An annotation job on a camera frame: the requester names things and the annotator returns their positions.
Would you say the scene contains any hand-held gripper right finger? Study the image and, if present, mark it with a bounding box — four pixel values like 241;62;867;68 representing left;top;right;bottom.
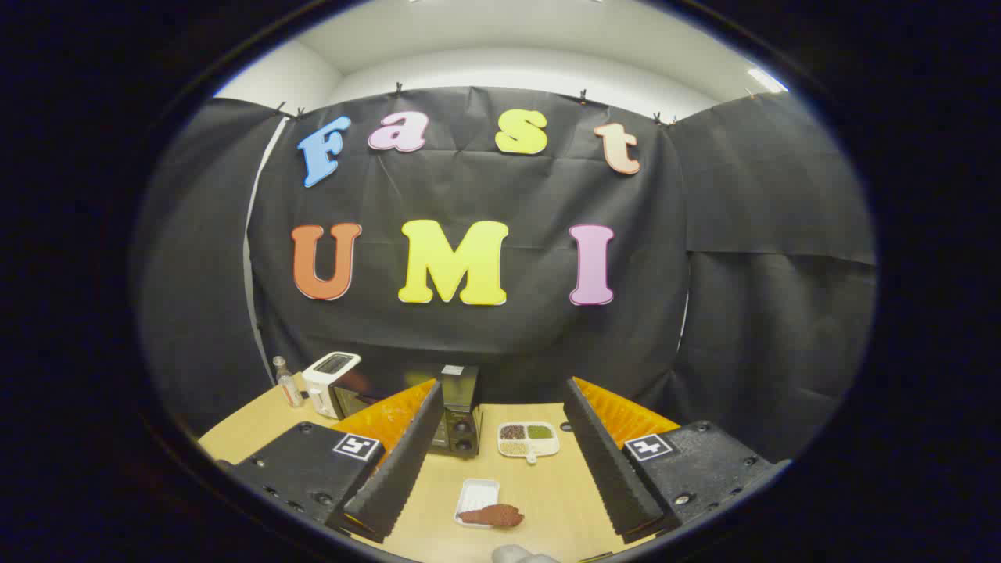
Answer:
563;377;783;546

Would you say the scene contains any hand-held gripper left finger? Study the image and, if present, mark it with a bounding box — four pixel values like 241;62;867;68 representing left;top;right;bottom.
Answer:
227;378;447;544

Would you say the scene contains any black toaster oven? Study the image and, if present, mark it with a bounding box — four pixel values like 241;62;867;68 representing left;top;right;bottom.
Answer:
338;364;483;459

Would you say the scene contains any reddish brown meat piece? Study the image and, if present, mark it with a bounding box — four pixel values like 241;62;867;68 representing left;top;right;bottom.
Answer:
457;504;526;529

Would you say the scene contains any white bread toaster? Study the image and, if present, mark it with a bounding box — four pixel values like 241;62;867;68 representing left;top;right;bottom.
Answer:
302;352;364;419

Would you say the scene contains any white divided dish of grains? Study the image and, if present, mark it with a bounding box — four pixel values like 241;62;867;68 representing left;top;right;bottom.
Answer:
497;422;561;465

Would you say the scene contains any white rectangular plastic tray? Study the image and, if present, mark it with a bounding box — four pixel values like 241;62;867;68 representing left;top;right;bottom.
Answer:
454;478;501;529

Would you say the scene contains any small clear glass bottle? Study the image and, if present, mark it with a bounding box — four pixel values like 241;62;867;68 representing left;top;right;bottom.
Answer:
272;356;304;409

